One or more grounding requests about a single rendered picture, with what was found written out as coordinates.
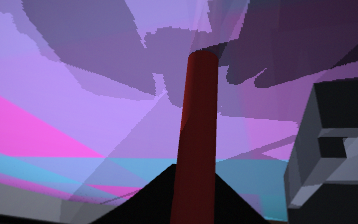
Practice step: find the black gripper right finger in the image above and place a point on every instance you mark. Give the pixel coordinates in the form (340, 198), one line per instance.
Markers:
(231, 208)

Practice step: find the red peg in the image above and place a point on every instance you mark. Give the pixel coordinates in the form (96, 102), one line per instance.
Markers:
(194, 185)

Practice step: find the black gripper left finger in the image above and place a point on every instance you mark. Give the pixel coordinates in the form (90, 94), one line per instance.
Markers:
(151, 205)

